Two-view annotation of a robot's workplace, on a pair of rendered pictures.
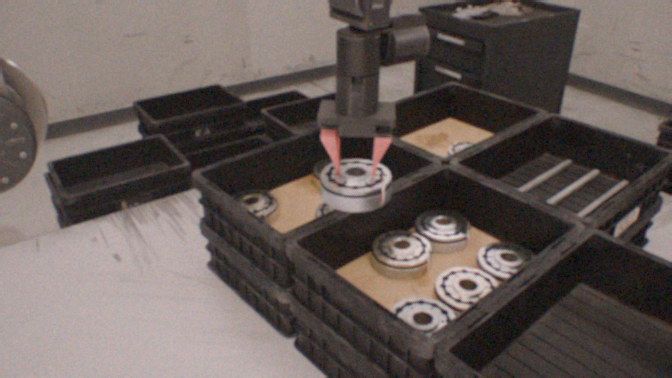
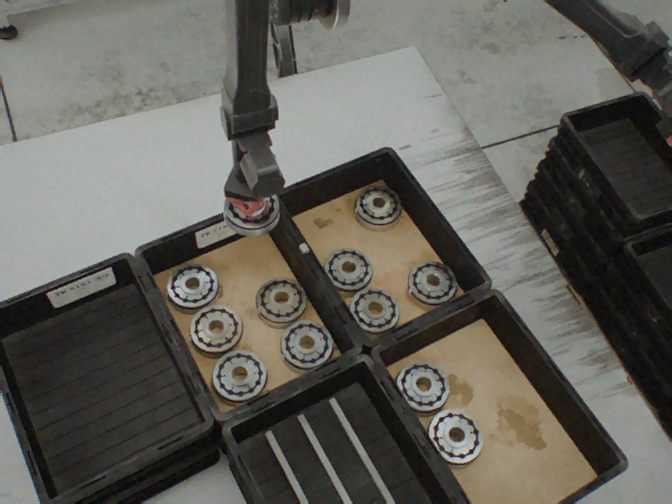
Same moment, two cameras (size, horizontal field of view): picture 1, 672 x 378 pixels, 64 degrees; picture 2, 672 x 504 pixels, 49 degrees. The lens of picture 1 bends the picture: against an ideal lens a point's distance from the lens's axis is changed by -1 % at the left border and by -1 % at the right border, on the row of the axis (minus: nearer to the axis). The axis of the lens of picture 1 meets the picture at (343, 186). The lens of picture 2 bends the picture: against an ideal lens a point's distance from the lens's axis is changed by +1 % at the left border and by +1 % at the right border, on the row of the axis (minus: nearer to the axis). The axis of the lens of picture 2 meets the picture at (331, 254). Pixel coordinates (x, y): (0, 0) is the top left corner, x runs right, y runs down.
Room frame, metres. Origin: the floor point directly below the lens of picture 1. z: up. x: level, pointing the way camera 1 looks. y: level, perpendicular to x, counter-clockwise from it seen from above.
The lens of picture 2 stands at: (0.93, -0.77, 2.17)
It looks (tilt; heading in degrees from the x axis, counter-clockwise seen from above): 59 degrees down; 96
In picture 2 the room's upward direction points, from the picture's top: 8 degrees clockwise
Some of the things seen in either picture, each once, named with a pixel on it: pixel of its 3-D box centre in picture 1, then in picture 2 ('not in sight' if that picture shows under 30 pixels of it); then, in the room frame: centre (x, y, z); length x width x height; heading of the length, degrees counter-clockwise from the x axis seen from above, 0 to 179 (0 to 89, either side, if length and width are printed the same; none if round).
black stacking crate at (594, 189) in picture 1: (560, 184); (347, 496); (0.98, -0.45, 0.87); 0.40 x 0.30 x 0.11; 132
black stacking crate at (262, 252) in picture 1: (319, 195); (375, 253); (0.94, 0.05, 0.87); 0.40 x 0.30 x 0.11; 132
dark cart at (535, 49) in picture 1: (487, 100); not in sight; (2.57, -0.72, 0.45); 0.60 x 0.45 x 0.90; 125
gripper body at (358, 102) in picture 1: (357, 96); (249, 164); (0.69, -0.02, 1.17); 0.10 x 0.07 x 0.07; 87
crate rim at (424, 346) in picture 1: (438, 239); (245, 300); (0.72, -0.15, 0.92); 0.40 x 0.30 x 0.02; 132
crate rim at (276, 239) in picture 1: (318, 172); (378, 241); (0.94, 0.05, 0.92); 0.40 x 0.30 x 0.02; 132
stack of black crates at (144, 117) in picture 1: (196, 150); not in sight; (2.17, 0.65, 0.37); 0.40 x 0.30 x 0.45; 125
